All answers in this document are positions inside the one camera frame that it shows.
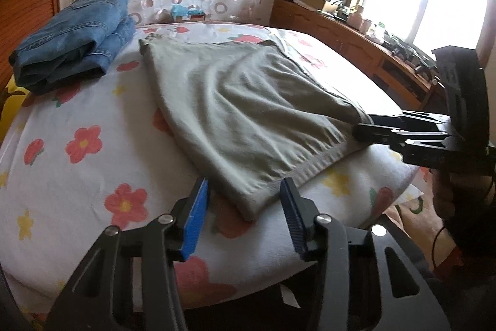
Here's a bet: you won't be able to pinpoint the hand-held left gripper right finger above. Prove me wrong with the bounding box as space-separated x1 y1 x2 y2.
279 177 453 331

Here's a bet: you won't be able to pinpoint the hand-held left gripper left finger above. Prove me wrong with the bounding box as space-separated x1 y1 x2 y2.
44 177 210 331

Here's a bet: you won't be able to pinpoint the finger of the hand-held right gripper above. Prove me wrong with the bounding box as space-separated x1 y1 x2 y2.
354 123 452 167
367 112 453 127

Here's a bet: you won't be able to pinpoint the grey-green pants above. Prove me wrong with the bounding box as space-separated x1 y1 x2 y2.
138 34 375 222

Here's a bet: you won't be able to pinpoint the person's right hand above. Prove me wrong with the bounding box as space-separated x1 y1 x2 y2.
431 169 467 220

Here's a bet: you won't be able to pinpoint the black devices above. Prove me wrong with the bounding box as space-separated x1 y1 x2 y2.
383 32 440 78

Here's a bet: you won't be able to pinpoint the patterned floor rug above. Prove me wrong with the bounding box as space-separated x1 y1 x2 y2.
382 184 466 279

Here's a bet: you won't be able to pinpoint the long wooden cabinet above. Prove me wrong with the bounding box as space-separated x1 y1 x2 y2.
270 0 447 111

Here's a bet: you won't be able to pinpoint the white floral bed sheet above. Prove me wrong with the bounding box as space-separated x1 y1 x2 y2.
0 21 424 322

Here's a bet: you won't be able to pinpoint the pink jug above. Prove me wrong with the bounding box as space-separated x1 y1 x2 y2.
346 5 365 34

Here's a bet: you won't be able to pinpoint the open cardboard box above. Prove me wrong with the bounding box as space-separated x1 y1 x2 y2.
300 0 339 12

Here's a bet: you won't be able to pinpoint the folded blue jeans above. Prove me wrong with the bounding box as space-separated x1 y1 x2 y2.
8 0 136 96

